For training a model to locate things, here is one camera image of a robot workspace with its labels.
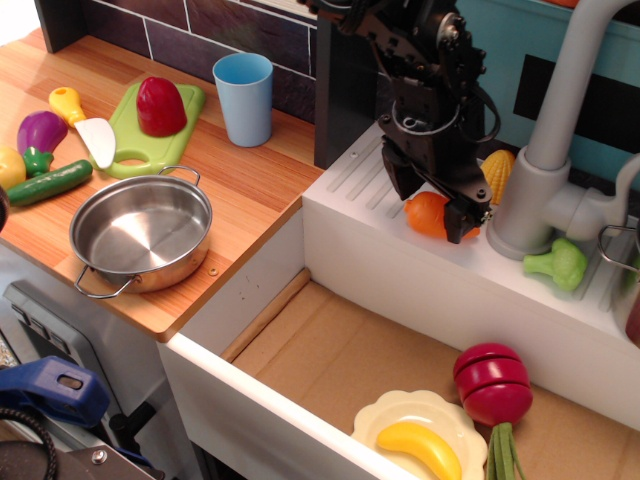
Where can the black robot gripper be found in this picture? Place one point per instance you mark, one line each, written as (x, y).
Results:
(432, 136)

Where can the orange plastic toy carrot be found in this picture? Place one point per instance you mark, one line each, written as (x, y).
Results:
(424, 213)

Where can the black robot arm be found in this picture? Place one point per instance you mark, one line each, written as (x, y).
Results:
(420, 40)

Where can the steel pot at right edge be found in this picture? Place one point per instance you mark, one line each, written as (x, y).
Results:
(618, 246)

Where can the stainless steel pan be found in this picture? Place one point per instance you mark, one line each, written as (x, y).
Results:
(141, 234)

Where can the yellow toy corn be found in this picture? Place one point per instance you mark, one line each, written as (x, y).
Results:
(497, 169)

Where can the white toy sink unit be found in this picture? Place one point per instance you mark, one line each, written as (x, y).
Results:
(344, 303)

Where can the grey toy faucet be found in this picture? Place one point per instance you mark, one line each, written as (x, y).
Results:
(539, 200)

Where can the green toy broccoli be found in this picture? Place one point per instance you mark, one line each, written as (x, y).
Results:
(565, 264)

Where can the red wooden toy radish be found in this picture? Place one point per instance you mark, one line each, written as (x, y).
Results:
(495, 391)

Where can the cream flower shaped plate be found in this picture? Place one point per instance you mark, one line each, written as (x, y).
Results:
(428, 409)

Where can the light blue plastic cup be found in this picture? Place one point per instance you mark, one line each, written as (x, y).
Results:
(244, 83)

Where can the yellow toy banana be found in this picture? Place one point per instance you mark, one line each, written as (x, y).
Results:
(423, 444)

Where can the red toy pepper half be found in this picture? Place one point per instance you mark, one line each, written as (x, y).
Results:
(160, 108)

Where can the green wooden toy cucumber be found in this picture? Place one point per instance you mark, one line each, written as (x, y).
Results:
(50, 184)

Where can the purple toy eggplant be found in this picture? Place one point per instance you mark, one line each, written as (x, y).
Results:
(37, 138)

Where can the yellow toy lemon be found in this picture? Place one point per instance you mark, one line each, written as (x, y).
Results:
(12, 168)

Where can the blue plastic clamp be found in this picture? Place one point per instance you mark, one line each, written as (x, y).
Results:
(59, 389)

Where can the yellow handled toy knife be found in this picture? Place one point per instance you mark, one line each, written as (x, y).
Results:
(96, 133)

